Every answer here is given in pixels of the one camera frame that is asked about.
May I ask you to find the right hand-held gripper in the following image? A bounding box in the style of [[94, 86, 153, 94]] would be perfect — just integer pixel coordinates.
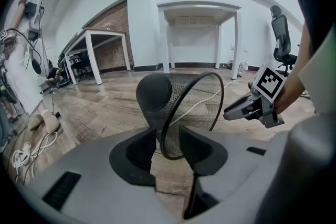
[[223, 63, 287, 130]]

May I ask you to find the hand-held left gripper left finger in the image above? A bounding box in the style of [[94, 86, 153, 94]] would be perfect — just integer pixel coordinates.
[[108, 128, 158, 187]]

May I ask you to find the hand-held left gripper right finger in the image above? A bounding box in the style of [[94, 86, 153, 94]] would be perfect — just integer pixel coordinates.
[[178, 125, 228, 175]]

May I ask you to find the black mesh waste basket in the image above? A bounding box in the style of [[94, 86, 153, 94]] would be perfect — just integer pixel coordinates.
[[135, 71, 225, 161]]

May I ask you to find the person's right forearm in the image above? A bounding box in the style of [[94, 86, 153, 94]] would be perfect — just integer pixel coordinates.
[[272, 20, 313, 115]]

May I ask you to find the black office chair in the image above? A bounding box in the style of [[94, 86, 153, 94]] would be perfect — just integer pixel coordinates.
[[269, 4, 300, 77]]

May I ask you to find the long white socket strip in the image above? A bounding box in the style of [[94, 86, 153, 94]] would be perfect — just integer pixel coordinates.
[[174, 16, 214, 26]]

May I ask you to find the white table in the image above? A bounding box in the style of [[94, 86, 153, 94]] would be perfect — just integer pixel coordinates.
[[64, 27, 132, 87], [156, 0, 242, 81]]

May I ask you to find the black belt box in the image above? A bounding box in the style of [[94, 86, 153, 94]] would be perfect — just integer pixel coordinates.
[[25, 2, 37, 16]]

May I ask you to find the thin white cable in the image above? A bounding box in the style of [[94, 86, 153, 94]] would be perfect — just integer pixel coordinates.
[[12, 131, 59, 185]]

